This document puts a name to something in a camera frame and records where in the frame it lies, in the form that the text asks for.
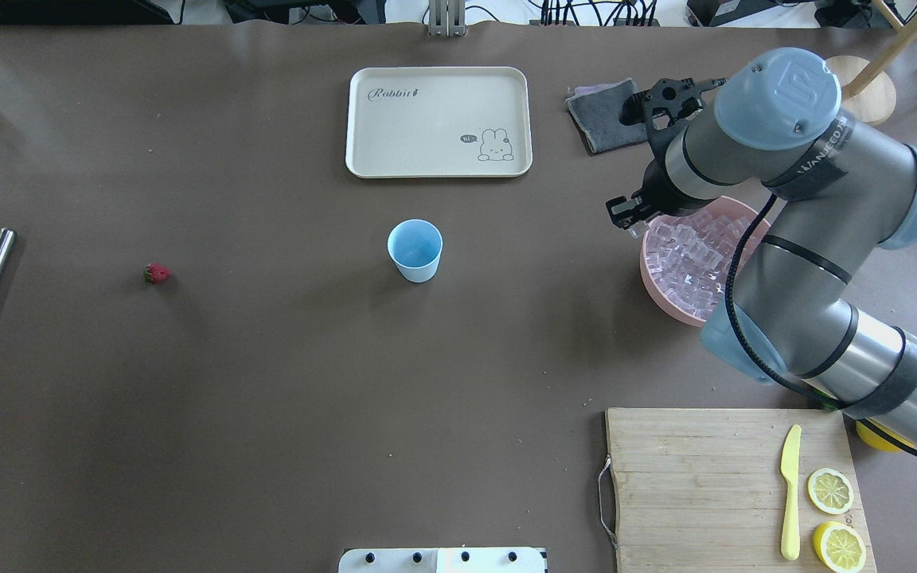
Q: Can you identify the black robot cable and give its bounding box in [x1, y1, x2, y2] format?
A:
[724, 194, 917, 470]

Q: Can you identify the lemon half upper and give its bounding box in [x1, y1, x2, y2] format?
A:
[806, 467, 855, 515]

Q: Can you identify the yellow plastic knife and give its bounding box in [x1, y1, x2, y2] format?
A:
[779, 424, 802, 561]

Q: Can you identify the lemon half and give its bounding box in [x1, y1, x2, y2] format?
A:
[806, 467, 855, 515]
[812, 521, 868, 572]

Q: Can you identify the wooden cup tree stand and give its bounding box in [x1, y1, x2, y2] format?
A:
[825, 1, 917, 126]

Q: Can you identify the lemon half lower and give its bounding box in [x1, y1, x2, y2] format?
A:
[812, 521, 868, 572]

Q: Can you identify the pile of clear ice cubes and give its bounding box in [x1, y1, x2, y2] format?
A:
[645, 213, 762, 311]

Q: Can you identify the red strawberry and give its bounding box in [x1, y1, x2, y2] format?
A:
[143, 262, 171, 284]

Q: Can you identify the cream rabbit serving tray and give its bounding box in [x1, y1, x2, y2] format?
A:
[345, 66, 533, 179]

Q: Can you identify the whole yellow lemon lower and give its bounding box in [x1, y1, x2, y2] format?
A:
[855, 420, 915, 452]

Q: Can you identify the bamboo cutting board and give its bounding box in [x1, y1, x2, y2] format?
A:
[605, 407, 858, 572]

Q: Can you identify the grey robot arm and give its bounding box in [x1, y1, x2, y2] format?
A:
[607, 47, 917, 457]

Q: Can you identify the light blue plastic cup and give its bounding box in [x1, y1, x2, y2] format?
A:
[387, 219, 443, 283]

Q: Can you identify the folded grey cloth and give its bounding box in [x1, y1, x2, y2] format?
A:
[565, 77, 647, 155]

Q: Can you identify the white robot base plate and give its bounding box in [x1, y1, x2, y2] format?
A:
[338, 545, 548, 572]

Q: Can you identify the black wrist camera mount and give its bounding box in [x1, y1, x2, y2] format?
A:
[618, 77, 728, 158]

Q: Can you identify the pink bowl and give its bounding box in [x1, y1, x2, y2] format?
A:
[639, 197, 771, 328]

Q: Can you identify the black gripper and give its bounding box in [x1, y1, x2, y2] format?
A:
[605, 161, 712, 232]

